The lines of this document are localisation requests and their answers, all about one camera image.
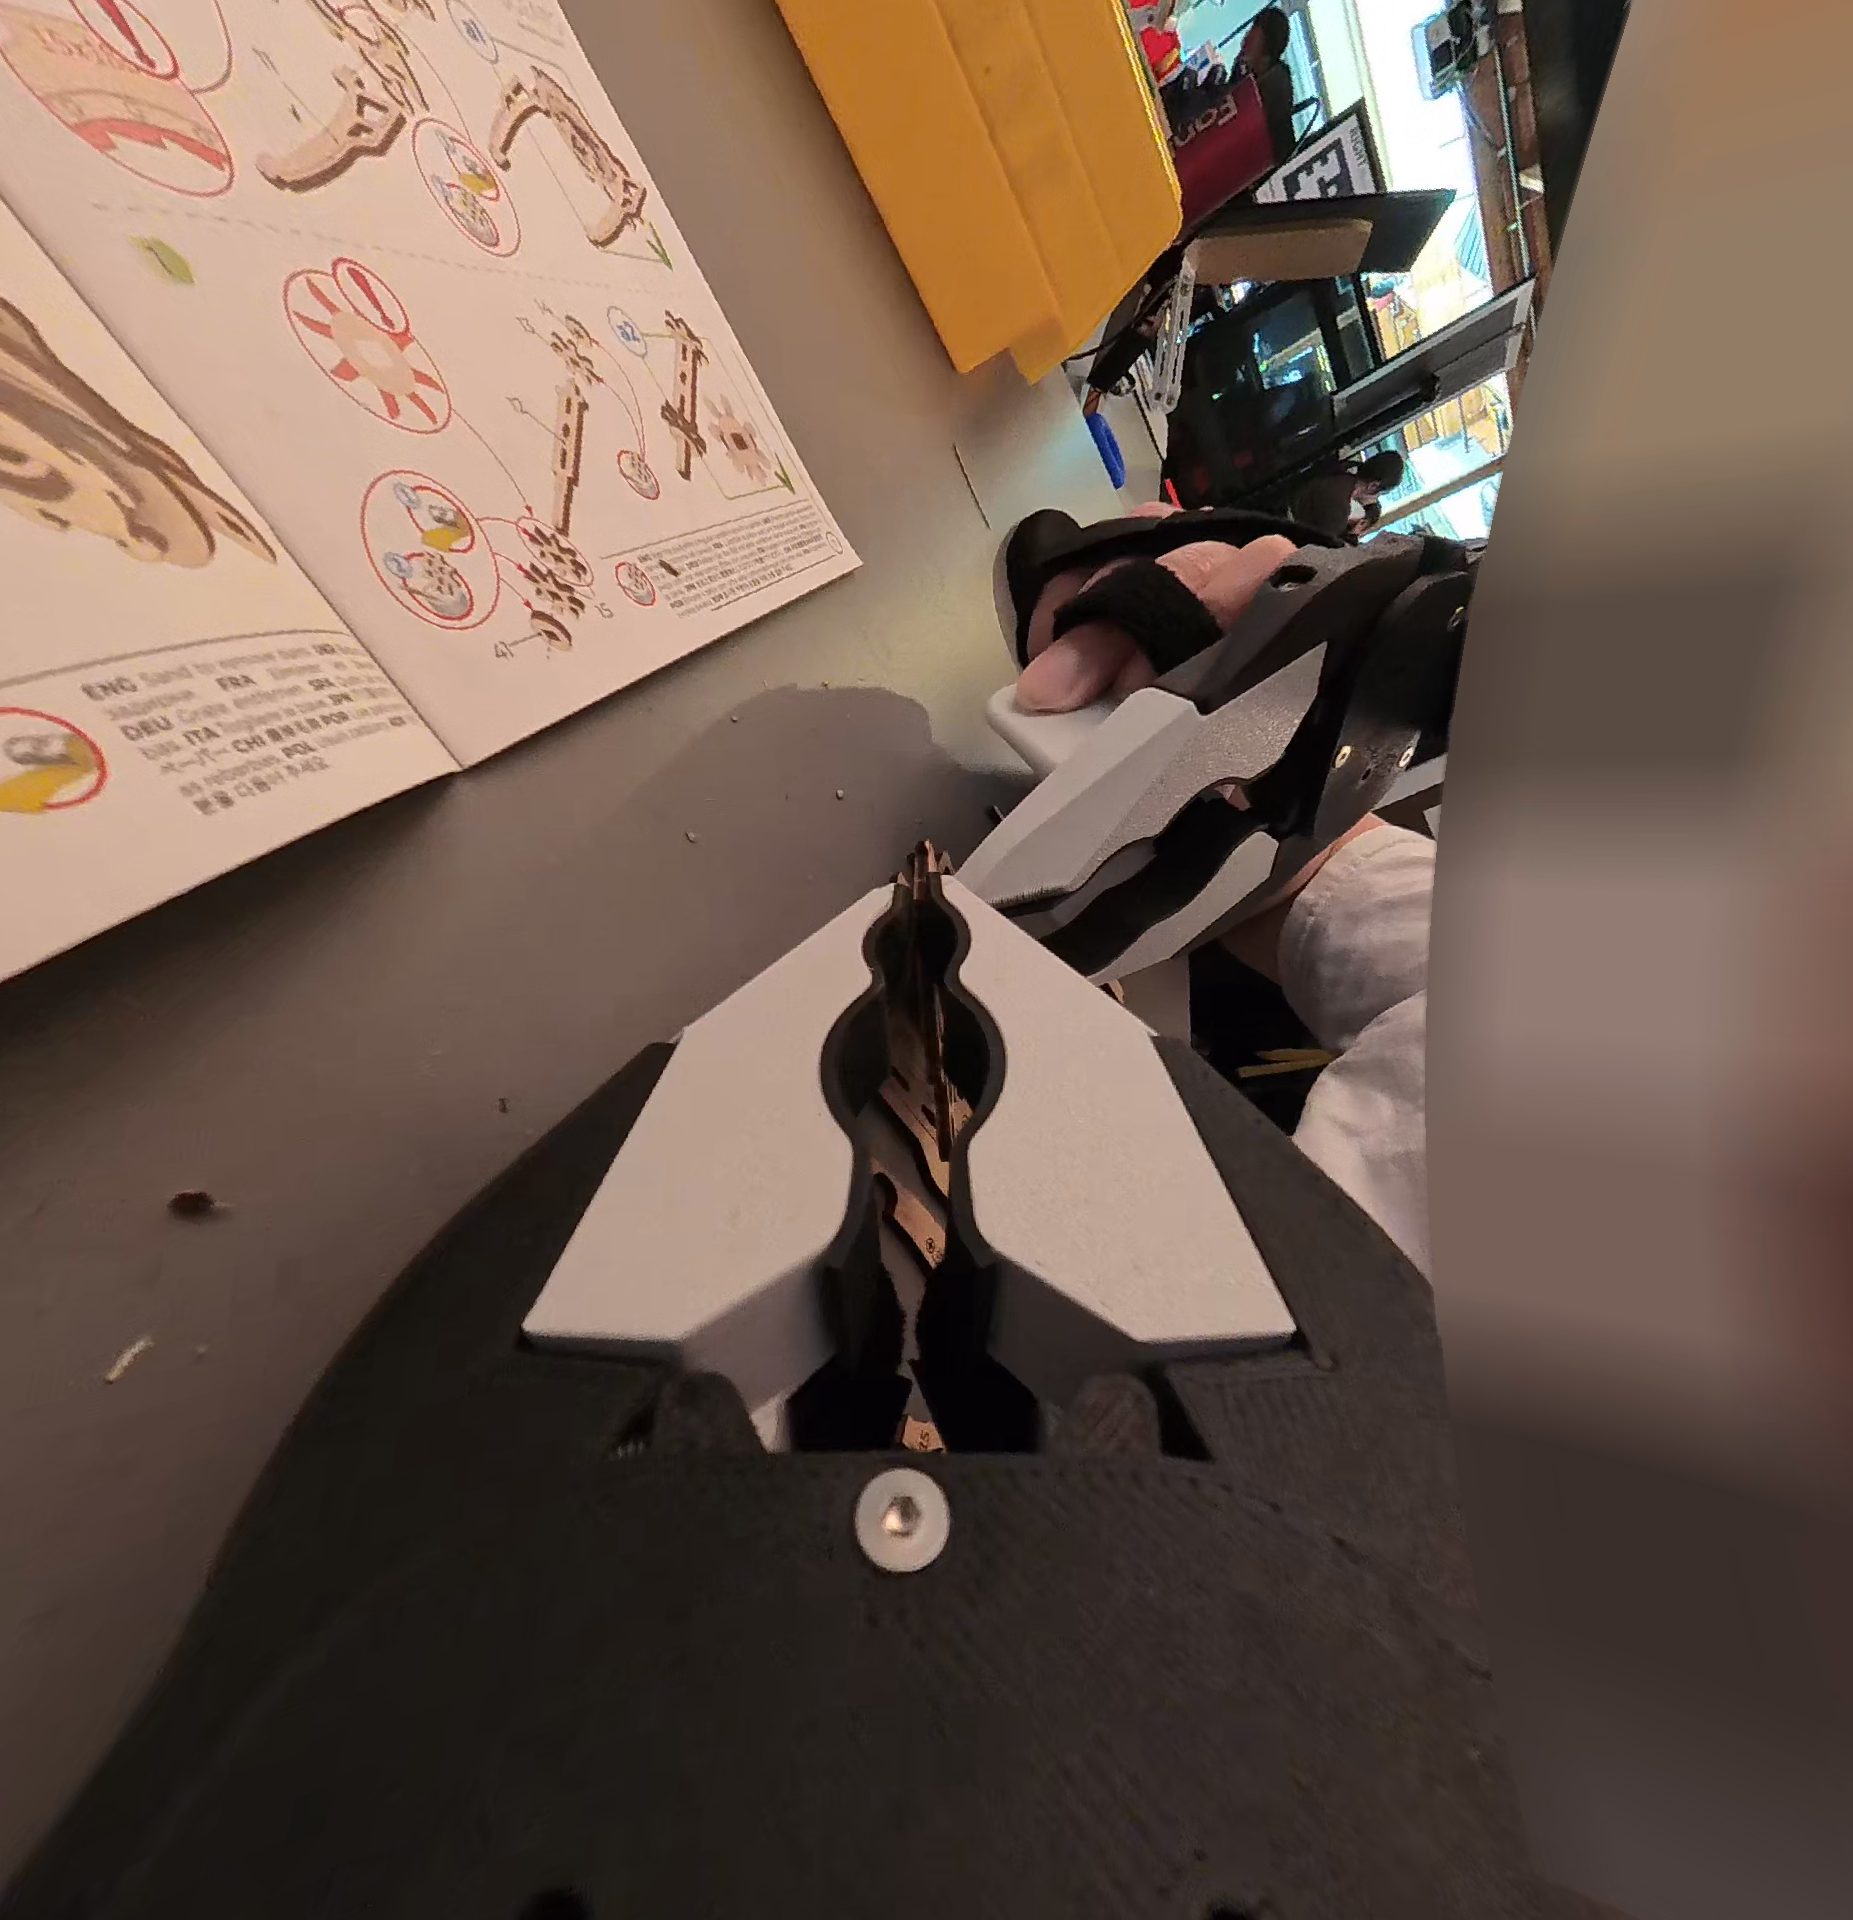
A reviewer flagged paper instruction booklet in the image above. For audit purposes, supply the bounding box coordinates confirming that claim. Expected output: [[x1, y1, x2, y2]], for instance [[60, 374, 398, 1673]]
[[0, 0, 866, 1002]]

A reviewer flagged yellow plastic bin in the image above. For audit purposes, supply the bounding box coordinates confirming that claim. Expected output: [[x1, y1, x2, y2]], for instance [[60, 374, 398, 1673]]
[[776, 0, 1188, 383]]

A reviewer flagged black framed marker sign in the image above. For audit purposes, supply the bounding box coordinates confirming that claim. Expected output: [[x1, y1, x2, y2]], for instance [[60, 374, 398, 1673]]
[[1255, 104, 1387, 204]]

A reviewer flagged person's right hand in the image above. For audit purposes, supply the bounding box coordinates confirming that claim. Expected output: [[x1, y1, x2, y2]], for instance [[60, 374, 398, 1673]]
[[1017, 501, 1297, 714]]

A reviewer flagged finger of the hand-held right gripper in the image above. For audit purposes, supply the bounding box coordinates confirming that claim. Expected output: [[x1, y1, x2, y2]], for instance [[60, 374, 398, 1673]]
[[1017, 824, 1297, 989], [953, 657, 1324, 911]]

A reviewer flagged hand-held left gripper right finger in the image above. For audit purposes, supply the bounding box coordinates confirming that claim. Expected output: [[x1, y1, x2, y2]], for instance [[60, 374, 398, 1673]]
[[942, 872, 1303, 1453]]

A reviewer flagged small wooden model part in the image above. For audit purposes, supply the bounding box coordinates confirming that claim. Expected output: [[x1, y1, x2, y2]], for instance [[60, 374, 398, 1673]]
[[863, 838, 968, 1456]]

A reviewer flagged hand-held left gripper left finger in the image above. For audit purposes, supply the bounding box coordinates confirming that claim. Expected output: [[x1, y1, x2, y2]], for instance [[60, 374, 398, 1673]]
[[519, 883, 898, 1453]]

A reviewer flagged person's right forearm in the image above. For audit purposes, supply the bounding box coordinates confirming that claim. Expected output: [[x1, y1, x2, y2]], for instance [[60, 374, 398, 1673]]
[[1223, 824, 1442, 1055]]

